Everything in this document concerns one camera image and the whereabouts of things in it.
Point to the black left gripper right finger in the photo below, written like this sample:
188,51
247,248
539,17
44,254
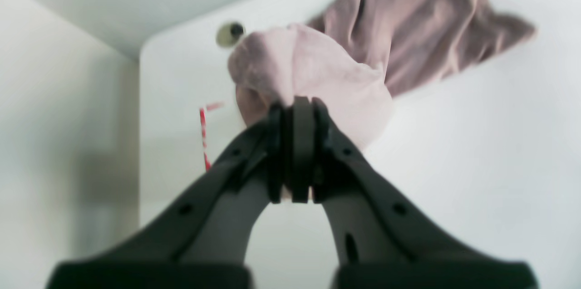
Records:
383,240

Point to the red tape marking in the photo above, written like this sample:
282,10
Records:
202,115

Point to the dusty pink T-shirt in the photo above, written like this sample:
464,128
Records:
358,54

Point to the right table grommet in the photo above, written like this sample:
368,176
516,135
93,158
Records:
229,34

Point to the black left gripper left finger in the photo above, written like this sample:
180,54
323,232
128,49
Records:
200,240

